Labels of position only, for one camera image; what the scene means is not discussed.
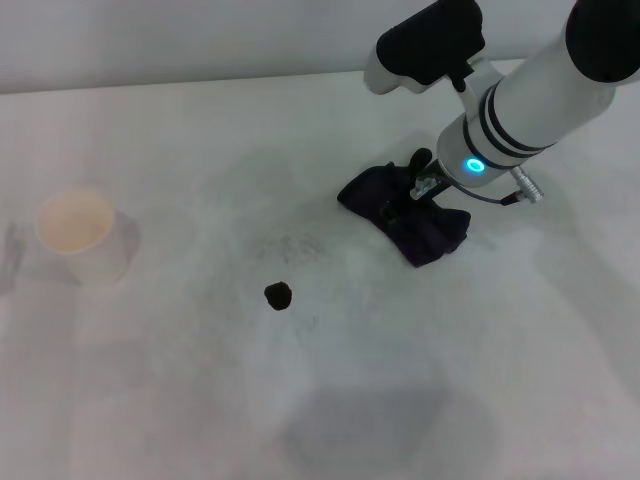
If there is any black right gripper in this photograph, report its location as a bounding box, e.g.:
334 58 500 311
380 158 455 224

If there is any dark purple rag with loop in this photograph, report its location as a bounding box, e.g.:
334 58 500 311
336 147 473 269

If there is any white paper cup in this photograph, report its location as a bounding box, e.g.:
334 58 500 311
34 187 132 287

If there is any small black lump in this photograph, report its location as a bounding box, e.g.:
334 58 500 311
263 281 293 313

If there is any black and white wrist camera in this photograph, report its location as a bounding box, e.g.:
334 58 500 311
363 0 487 96

